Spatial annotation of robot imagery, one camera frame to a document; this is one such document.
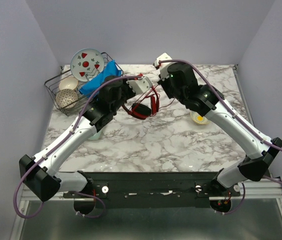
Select red black headphones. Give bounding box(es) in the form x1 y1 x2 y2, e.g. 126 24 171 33
122 87 160 120

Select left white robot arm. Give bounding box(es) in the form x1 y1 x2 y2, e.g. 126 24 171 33
19 75 144 202

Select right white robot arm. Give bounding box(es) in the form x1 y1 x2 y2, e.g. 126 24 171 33
154 60 282 196

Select blue cloth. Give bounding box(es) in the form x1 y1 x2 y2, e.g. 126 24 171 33
79 60 122 97

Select watermelon pattern plate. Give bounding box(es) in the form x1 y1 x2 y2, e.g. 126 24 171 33
70 48 105 82

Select mint green rectangular tray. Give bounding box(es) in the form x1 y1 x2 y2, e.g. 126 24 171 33
88 129 103 141

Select cream ceramic bowl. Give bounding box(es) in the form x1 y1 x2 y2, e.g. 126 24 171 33
58 76 78 91

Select grey patterned bowl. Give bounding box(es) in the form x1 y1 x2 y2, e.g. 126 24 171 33
55 89 78 109

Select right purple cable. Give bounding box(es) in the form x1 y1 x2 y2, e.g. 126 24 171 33
158 59 282 216

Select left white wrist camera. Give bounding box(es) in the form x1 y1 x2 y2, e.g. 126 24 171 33
126 76 153 95

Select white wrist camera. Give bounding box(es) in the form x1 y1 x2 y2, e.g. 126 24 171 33
126 76 153 95
153 52 172 81

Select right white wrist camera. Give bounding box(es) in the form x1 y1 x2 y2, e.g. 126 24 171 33
153 52 172 81

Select black wire dish rack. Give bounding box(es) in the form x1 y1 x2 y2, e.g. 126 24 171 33
44 51 124 116

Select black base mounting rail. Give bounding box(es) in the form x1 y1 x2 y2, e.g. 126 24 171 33
63 172 240 209

